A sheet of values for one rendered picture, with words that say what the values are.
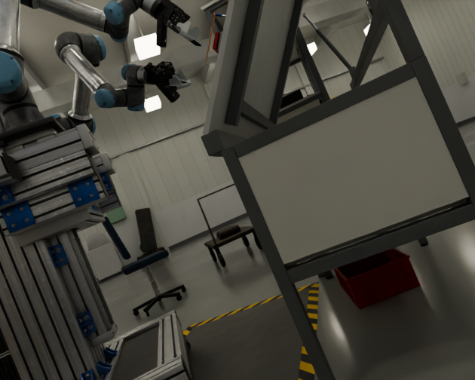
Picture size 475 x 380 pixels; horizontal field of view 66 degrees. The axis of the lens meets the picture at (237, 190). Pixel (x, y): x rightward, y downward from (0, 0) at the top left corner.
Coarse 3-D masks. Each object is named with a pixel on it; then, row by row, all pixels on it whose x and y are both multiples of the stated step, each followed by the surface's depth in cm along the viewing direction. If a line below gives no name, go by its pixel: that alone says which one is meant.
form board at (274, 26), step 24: (240, 0) 109; (288, 0) 178; (240, 24) 114; (264, 24) 143; (288, 24) 193; (264, 48) 153; (216, 72) 107; (264, 72) 164; (216, 96) 108; (264, 96) 176; (216, 120) 114; (240, 120) 142
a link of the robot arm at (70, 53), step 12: (60, 36) 159; (72, 36) 161; (60, 48) 156; (72, 48) 157; (72, 60) 154; (84, 60) 154; (84, 72) 151; (96, 72) 152; (96, 84) 149; (108, 84) 150; (96, 96) 147; (108, 96) 145; (120, 96) 149; (108, 108) 150
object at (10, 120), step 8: (16, 104) 128; (24, 104) 130; (32, 104) 133; (8, 112) 128; (16, 112) 128; (24, 112) 129; (32, 112) 131; (40, 112) 135; (8, 120) 128; (16, 120) 127; (24, 120) 127; (32, 120) 128; (8, 128) 127
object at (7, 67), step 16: (0, 0) 121; (16, 0) 124; (0, 16) 120; (16, 16) 124; (0, 32) 119; (16, 32) 123; (0, 48) 117; (16, 48) 122; (0, 64) 115; (16, 64) 117; (0, 80) 115; (16, 80) 118; (0, 96) 122; (16, 96) 124
